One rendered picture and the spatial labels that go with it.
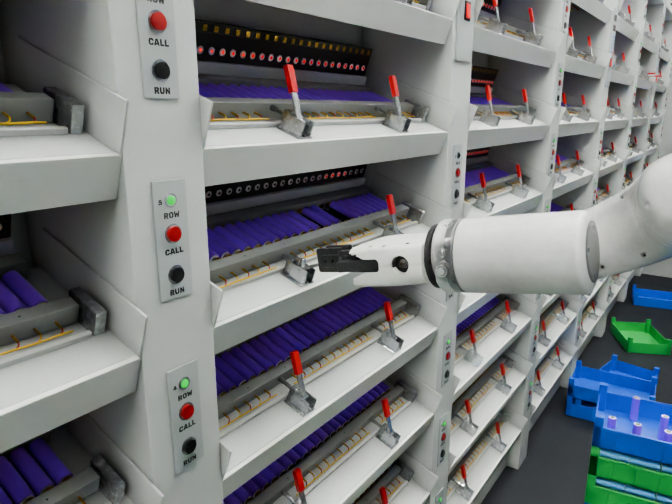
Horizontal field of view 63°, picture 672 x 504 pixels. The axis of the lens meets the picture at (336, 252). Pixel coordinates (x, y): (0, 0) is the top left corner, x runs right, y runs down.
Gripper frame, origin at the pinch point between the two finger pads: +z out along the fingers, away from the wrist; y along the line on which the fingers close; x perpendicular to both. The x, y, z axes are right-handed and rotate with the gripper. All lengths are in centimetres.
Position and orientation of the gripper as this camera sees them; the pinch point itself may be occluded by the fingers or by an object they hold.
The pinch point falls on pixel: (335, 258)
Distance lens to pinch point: 73.1
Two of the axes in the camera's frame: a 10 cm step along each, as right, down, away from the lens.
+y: 5.8, -2.0, 7.9
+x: -1.4, -9.8, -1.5
